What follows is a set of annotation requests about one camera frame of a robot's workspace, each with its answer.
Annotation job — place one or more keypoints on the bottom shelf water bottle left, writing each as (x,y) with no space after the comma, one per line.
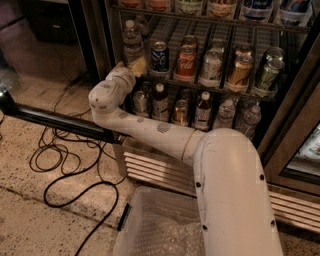
(225,115)

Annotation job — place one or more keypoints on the rear red soda can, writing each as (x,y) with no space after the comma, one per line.
(190,40)

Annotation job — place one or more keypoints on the clear plastic bin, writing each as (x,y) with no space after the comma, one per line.
(142,197)

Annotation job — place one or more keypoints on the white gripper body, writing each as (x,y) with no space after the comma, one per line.
(127,74)

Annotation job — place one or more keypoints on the bottom shelf water bottle right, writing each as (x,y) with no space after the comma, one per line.
(248,121)

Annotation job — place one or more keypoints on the red Coca-Cola can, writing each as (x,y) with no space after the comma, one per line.
(185,65)

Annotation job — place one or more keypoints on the brown drink bottle left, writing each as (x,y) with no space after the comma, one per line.
(160,103)

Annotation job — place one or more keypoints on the gold can bottom shelf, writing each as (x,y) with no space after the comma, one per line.
(180,113)

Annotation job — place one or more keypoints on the silver diet soda can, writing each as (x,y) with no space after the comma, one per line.
(210,73)

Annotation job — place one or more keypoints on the brown drink bottle right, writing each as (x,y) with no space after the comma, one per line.
(202,112)

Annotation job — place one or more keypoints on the shelf water bottle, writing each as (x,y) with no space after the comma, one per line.
(248,121)
(225,115)

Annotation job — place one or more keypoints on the green soda can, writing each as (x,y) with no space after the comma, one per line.
(268,72)

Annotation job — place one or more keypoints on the brown drink bottle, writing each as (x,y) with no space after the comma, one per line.
(202,112)
(160,103)

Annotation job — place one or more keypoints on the gold soda can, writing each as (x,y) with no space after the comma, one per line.
(238,78)

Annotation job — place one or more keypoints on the clear water bottle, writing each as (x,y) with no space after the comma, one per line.
(142,24)
(133,42)

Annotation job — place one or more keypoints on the blue Pepsi can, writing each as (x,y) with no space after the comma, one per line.
(160,57)

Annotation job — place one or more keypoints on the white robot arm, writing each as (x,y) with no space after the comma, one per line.
(232,194)

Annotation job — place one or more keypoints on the silver can bottom shelf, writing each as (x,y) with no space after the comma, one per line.
(140,104)

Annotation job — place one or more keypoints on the bubble wrap sheet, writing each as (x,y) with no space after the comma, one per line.
(167,232)

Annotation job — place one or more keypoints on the open glass fridge door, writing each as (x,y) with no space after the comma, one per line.
(52,53)

